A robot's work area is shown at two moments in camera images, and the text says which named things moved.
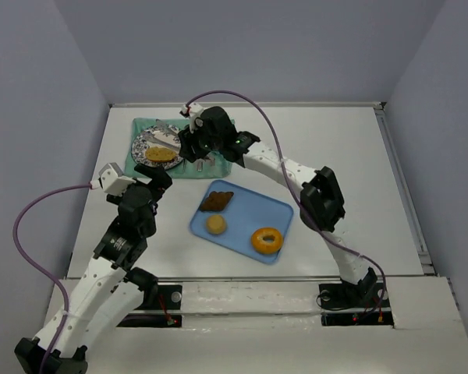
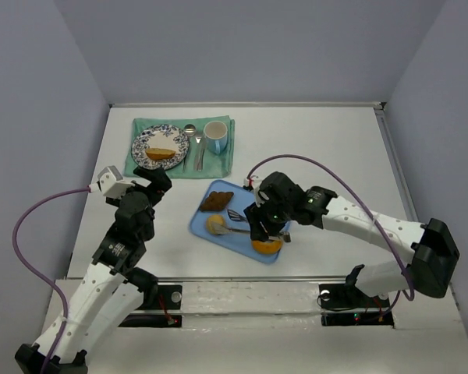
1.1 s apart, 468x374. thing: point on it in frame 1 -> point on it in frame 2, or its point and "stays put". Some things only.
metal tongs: (168, 129) -> (218, 228)
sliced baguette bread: (161, 154) stays put
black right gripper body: (193, 148) -> (260, 224)
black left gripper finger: (161, 179) stays put
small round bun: (215, 224) stays put
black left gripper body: (156, 178) stays put
